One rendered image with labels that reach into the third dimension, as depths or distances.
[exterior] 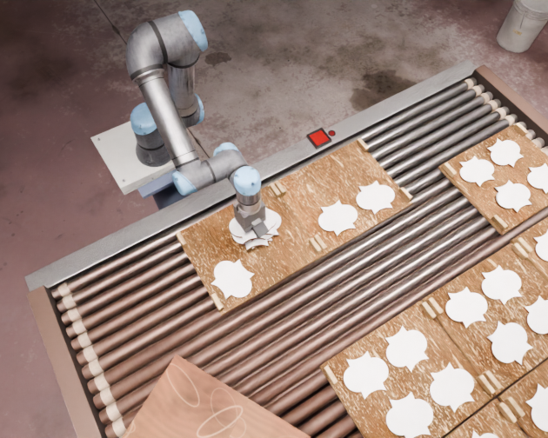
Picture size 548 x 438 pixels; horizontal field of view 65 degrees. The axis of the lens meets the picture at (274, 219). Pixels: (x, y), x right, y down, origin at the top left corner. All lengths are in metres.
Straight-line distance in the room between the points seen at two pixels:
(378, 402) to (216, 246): 0.73
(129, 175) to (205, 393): 0.90
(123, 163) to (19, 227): 1.32
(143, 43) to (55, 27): 2.85
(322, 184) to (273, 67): 1.89
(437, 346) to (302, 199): 0.68
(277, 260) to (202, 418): 0.56
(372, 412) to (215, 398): 0.47
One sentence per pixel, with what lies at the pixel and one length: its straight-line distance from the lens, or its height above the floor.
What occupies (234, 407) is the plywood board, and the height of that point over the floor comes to 1.04.
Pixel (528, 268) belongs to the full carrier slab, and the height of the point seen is 0.94.
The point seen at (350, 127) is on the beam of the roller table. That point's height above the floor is 0.91.
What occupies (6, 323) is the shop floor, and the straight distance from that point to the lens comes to 2.80.
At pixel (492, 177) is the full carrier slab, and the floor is 0.95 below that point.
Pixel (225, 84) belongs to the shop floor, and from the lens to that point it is 3.32.
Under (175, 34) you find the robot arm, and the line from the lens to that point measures 1.32.
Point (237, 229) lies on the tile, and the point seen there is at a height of 1.01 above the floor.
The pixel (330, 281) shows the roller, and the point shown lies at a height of 0.92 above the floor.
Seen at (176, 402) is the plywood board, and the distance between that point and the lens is 1.33.
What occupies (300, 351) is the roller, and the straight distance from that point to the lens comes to 1.45.
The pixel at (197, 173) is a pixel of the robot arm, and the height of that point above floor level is 1.30.
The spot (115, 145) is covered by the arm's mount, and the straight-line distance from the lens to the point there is 1.89.
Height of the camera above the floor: 2.34
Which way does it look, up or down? 62 degrees down
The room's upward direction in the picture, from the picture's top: 1 degrees clockwise
